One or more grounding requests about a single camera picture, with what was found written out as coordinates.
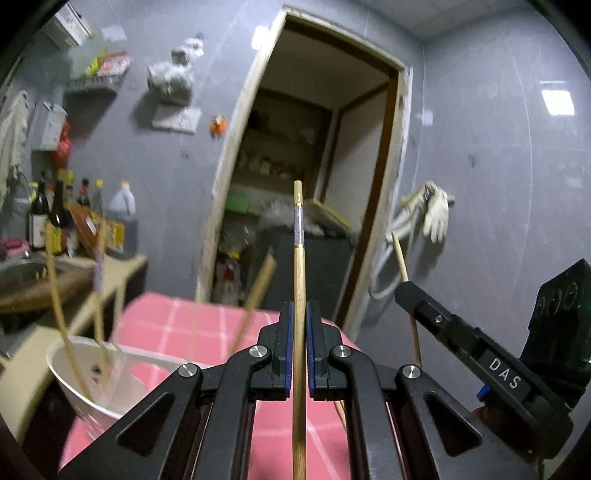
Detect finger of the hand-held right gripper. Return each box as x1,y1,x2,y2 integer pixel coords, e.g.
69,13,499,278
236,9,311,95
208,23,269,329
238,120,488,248
393,281,491,371

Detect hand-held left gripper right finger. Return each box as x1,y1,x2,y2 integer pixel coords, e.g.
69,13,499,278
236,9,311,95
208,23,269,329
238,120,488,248
306,299,539,480

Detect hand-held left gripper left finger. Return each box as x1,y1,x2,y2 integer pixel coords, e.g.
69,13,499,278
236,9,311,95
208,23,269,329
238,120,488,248
58,301,295,480

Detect purple banded wooden chopstick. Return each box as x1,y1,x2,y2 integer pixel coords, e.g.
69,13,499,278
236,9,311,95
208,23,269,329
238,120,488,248
91,220,114,385
292,180,308,480

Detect pale wooden chopstick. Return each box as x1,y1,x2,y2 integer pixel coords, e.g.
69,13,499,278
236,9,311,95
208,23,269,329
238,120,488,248
391,231,424,368
43,249,94,403

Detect brown wooden chopstick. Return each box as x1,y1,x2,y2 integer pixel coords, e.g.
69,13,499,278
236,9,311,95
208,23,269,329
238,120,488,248
228,256,278,361

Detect red and white sack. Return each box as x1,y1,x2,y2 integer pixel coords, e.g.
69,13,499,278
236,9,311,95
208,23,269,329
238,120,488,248
213,251,246,306

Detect pink checked tablecloth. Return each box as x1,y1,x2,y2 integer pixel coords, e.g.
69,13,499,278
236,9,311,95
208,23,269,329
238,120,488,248
60,292,365,480

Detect cream rubber gloves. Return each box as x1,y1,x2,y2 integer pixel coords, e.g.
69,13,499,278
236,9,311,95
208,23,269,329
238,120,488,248
421,181,456,243

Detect crumpled clear plastic bag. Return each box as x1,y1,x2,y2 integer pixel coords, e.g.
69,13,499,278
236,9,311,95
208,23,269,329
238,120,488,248
259,199,324,234

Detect yellow edged flat board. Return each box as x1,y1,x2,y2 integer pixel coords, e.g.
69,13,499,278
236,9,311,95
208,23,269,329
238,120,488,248
310,198,358,241

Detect wooden pantry shelves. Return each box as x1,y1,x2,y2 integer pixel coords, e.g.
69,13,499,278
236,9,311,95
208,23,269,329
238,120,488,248
235,90,334,195

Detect white jug yellow cap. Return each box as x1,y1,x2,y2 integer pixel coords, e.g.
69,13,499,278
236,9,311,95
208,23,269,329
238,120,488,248
106,180,139,260

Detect yellow capped sauce bottle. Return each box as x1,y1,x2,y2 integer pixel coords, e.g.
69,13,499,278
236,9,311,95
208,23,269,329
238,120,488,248
91,179,106,217

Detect dark soy sauce bottle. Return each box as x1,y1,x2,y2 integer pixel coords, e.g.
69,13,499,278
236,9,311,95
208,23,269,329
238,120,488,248
46,180,71,257

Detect hanging clear plastic bag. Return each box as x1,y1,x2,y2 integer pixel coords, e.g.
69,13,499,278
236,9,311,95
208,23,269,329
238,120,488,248
146,37,206,105

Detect pink soap dish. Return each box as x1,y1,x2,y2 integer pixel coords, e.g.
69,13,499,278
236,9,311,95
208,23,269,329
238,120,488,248
0,237,29,258

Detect red plastic bag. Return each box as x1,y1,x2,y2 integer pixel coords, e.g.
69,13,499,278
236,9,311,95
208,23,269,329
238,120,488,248
52,122,73,169

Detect red and white packet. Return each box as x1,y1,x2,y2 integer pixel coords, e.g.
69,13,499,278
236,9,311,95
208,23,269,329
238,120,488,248
99,52,131,76

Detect yellow snack packet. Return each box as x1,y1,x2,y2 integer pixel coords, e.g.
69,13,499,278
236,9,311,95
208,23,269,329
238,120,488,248
84,50,108,77

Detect white hanging towel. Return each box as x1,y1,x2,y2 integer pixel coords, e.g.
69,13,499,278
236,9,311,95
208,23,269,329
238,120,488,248
0,90,31,195

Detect white hose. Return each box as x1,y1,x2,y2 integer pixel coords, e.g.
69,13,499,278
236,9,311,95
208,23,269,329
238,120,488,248
368,188,431,302

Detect wooden door frame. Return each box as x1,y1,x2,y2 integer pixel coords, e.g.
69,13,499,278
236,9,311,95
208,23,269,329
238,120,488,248
196,6,413,340

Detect white wall socket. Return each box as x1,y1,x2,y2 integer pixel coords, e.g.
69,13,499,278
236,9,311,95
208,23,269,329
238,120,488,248
152,104,202,135

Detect grey metal wall box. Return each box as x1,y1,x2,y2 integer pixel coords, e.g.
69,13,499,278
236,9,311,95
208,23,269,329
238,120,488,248
31,100,68,152

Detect grey corner wall shelf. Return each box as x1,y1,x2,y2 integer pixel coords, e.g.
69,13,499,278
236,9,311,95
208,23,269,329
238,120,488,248
64,74,126,99

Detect white wall rack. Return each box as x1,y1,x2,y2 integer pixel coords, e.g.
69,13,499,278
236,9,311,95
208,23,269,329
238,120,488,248
52,8,93,49

